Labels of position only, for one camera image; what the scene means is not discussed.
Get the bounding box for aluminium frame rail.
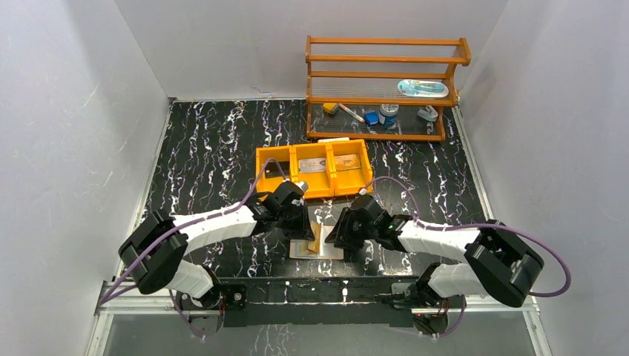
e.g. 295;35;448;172
87;276;536;355

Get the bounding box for brown card in bin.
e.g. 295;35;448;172
335;154;361;171

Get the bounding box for yellow sponge block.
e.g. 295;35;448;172
322;103;340;116

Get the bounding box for left orange bin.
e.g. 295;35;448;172
256;145;297;193

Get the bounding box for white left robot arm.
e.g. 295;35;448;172
118;179;314;309

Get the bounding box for blue packaged item on shelf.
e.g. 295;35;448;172
397;79;449;99

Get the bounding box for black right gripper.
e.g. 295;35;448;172
325;206;378;251

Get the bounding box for orange wooden shelf rack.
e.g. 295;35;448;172
305;36;472;142

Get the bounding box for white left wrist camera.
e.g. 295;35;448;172
289;181;309;197

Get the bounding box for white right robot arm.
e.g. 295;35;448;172
326;195;544;308

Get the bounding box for blue white tape roll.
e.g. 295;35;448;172
379;104;400;127

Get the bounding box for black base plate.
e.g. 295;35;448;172
216;276;468;329

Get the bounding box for middle orange bin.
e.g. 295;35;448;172
293;143;334;199

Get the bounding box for blue small box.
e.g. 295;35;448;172
363;111;380;126

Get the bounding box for white marker pen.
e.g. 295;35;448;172
338;103;365;123

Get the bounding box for silver card in bin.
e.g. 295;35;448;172
298;157;326;174

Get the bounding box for beige leather card holder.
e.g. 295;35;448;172
289;240;344;260

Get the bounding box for orange bin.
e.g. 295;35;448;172
327;139;375;197
256;145;297;193
293;143;334;199

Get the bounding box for black card in bin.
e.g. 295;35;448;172
265;161;290;179

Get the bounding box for right orange bin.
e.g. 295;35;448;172
327;139;375;197

